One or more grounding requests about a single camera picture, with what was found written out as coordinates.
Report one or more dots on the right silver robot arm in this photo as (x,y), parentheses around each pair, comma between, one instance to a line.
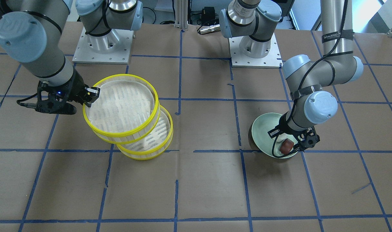
(30,31)

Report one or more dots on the yellow steamer layer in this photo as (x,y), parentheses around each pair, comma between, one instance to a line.
(126,111)
(153,144)

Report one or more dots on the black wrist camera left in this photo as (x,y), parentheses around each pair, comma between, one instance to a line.
(275,132)

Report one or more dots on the silver cylinder connector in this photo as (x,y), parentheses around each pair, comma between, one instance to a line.
(209,29)

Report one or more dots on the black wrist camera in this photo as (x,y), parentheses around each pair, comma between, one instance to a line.
(275,132)
(90,95)

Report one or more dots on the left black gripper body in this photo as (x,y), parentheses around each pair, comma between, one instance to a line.
(288,126)

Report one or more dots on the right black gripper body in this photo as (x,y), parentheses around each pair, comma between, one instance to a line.
(74,86)

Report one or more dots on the brown bun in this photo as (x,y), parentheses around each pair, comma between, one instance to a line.
(286,146)

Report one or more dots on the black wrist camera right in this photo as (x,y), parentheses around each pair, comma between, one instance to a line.
(90,95)

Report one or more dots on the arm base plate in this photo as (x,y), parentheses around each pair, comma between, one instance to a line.
(247,53)
(113,48)

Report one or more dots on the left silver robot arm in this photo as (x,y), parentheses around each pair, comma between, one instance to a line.
(306,79)

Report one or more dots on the aluminium frame post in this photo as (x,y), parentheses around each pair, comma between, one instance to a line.
(181,14)

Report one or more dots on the white steamed bun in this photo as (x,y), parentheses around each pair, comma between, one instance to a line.
(281,138)

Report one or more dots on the light green plate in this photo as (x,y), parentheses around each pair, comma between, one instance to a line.
(260,127)

